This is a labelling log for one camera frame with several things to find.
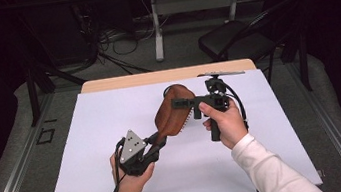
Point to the person's right hand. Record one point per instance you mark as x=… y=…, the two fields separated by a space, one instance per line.
x=231 y=126

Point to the black metal stand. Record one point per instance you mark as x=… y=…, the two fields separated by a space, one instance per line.
x=33 y=95
x=302 y=57

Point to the person's left hand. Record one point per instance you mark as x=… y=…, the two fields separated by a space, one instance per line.
x=132 y=185

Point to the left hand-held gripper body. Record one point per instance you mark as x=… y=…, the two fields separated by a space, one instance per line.
x=132 y=148

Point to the white table sheet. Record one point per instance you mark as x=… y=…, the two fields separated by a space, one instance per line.
x=95 y=126

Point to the white-legged desk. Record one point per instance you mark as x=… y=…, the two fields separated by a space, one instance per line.
x=194 y=3

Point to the black folding chair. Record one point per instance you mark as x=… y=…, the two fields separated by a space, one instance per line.
x=231 y=40

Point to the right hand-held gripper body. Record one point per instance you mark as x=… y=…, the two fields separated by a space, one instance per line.
x=219 y=100

